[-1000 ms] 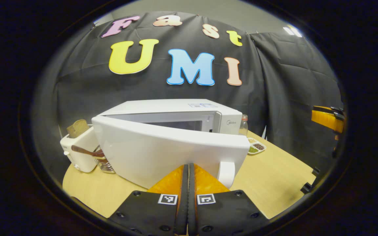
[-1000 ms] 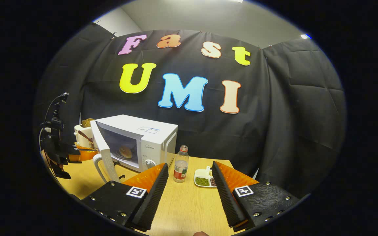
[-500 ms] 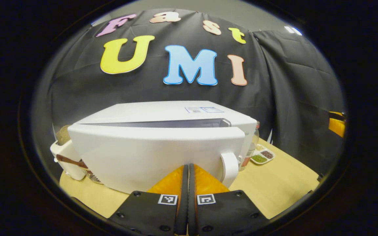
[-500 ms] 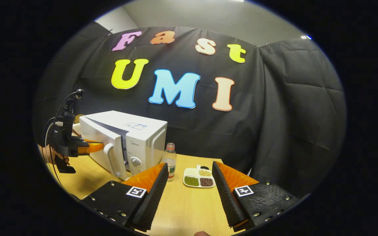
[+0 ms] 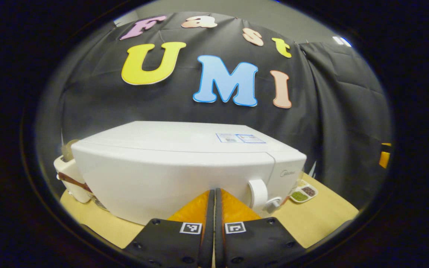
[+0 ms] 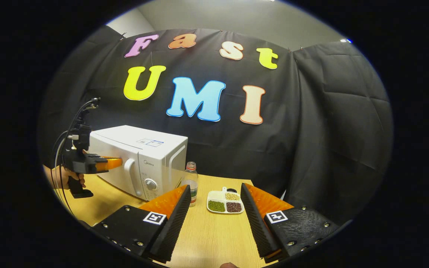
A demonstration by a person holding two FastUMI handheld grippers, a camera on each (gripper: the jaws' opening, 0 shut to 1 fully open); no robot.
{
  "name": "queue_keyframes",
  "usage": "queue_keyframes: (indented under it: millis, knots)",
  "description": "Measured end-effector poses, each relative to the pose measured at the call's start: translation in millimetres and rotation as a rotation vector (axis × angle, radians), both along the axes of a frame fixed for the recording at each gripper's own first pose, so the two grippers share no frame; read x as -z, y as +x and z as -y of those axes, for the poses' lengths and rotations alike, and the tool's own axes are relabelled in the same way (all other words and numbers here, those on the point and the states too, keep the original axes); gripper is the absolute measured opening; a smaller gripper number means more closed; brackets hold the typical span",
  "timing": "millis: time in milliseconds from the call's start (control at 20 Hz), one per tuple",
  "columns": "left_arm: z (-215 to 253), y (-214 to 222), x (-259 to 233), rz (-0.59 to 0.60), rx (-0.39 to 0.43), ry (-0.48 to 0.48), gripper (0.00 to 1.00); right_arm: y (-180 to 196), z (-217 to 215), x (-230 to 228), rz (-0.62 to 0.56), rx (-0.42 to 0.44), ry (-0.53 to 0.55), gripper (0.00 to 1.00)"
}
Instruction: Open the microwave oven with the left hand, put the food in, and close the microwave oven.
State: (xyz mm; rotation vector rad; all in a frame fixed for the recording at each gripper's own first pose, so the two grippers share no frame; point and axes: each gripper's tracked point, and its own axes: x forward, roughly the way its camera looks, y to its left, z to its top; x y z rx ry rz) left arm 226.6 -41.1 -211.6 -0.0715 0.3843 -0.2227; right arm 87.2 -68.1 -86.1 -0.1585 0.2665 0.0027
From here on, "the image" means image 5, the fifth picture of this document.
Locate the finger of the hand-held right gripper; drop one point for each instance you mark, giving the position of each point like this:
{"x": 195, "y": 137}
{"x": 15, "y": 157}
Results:
{"x": 384, "y": 160}

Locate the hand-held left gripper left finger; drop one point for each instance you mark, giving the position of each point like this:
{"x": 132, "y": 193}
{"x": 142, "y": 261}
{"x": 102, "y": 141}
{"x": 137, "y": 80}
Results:
{"x": 207, "y": 230}

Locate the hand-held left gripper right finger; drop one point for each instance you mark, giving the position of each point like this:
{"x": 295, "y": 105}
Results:
{"x": 219, "y": 230}

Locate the white microwave oven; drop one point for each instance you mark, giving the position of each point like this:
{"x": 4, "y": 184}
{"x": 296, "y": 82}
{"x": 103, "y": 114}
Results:
{"x": 162, "y": 167}

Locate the black backdrop cloth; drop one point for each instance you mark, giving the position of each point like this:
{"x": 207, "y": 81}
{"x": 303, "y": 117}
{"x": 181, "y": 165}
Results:
{"x": 348, "y": 111}

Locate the white divided plate of beans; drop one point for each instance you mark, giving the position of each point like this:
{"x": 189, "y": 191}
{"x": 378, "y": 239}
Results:
{"x": 299, "y": 196}

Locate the small ceiling light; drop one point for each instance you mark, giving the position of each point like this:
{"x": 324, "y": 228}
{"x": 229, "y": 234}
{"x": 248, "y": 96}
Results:
{"x": 342, "y": 41}

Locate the white toaster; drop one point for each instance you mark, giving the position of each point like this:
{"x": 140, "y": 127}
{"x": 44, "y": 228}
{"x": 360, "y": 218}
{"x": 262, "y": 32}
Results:
{"x": 69, "y": 178}

